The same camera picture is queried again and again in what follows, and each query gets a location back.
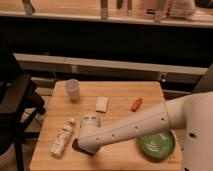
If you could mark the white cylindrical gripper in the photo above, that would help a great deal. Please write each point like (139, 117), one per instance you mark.
(90, 119)

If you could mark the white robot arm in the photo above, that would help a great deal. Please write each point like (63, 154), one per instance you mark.
(193, 113)

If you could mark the white lotion bottle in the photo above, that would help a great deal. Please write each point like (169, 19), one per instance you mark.
(62, 138)

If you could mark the orange carrot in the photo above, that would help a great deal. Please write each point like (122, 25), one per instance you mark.
(136, 104)

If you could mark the black chair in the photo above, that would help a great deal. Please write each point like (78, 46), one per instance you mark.
(19, 104)

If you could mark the green bowl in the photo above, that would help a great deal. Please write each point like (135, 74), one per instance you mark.
(157, 146)

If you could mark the wooden bench rail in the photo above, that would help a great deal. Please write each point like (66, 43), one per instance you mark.
(134, 70)

